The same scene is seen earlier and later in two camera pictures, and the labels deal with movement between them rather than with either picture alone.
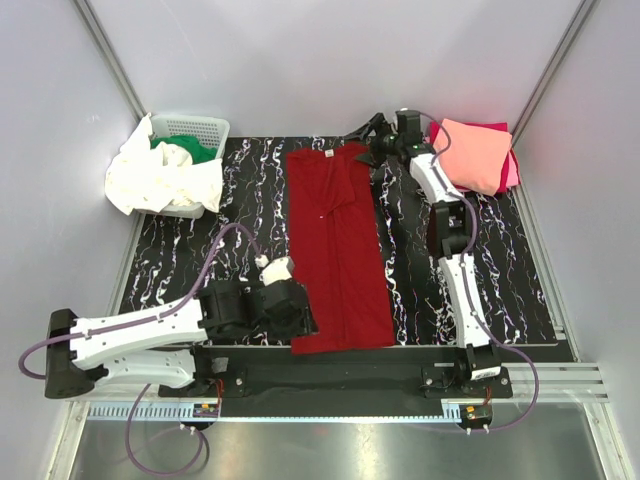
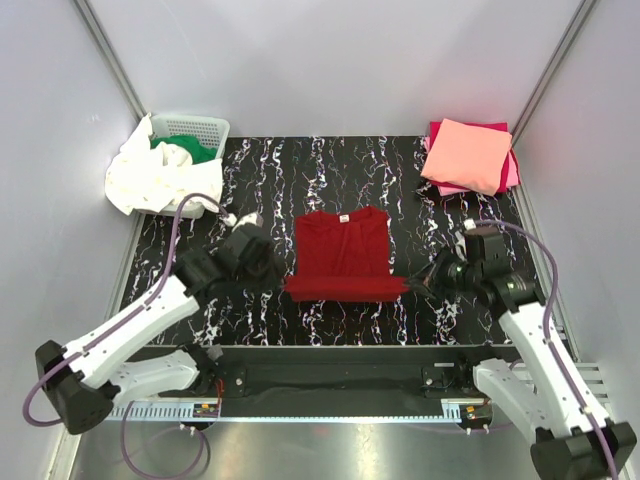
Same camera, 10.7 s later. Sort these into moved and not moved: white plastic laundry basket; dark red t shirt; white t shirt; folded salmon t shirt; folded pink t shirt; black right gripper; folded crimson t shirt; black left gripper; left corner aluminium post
Moved: black right gripper; dark red t shirt; black left gripper
Not moved: white t shirt; left corner aluminium post; white plastic laundry basket; folded salmon t shirt; folded crimson t shirt; folded pink t shirt
